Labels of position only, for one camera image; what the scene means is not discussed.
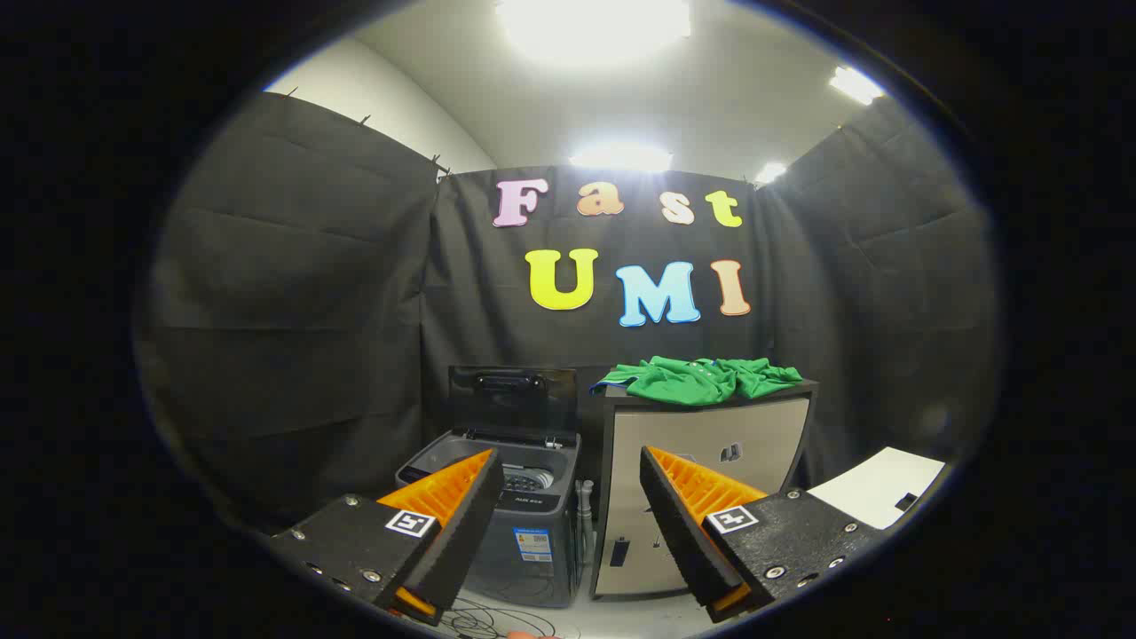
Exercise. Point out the ceiling light panel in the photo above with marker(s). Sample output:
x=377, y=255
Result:
x=770, y=172
x=856, y=85
x=621, y=159

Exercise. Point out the white flat board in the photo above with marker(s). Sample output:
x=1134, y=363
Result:
x=874, y=486

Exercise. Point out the large ceiling light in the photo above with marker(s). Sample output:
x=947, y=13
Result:
x=593, y=25

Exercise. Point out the green polo shirt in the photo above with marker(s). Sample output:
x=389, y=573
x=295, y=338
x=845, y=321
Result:
x=701, y=380

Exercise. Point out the grey washing machine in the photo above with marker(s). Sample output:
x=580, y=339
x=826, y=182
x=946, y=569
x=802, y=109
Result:
x=541, y=519

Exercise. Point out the black backdrop cloth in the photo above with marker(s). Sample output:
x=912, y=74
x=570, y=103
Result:
x=302, y=311

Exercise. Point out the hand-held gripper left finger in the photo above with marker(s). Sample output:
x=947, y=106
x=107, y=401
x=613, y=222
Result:
x=461, y=524

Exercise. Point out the beige cabinet with dark top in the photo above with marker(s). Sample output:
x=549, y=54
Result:
x=701, y=435

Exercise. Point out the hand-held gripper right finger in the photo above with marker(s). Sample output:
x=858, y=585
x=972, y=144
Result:
x=679, y=524

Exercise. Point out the dark washing machine lid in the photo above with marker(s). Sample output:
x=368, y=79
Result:
x=515, y=404

